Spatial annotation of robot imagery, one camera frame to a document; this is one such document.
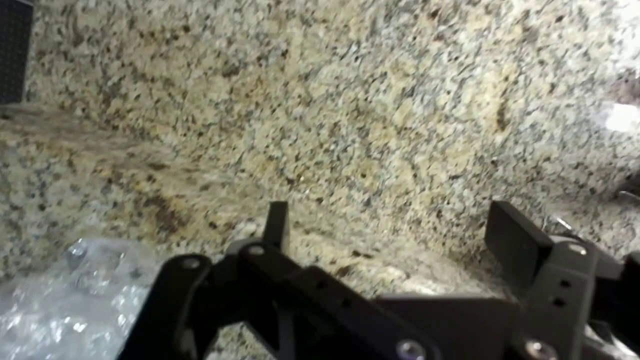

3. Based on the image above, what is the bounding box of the clear plastic bag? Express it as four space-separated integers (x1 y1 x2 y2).
0 237 158 360

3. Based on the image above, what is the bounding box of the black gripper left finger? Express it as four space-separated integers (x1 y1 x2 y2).
115 199 441 360

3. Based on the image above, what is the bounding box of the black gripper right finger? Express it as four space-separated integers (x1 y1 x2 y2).
484 199 640 360

